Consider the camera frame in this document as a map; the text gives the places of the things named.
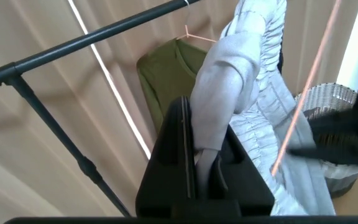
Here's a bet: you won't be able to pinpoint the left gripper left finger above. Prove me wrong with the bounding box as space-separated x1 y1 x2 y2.
135 95 198 218

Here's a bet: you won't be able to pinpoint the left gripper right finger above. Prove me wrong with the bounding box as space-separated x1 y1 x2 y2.
209 125 275 217

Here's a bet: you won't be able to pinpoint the pale grey shorts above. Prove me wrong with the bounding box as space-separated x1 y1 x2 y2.
190 0 337 216

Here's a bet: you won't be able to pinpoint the white laundry basket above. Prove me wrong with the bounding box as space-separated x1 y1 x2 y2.
293 82 358 199

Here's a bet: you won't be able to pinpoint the black clothes rack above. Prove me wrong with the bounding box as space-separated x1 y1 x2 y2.
0 0 202 218

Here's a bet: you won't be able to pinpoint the green long-sleeved shirt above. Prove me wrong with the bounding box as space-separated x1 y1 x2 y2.
136 37 208 134

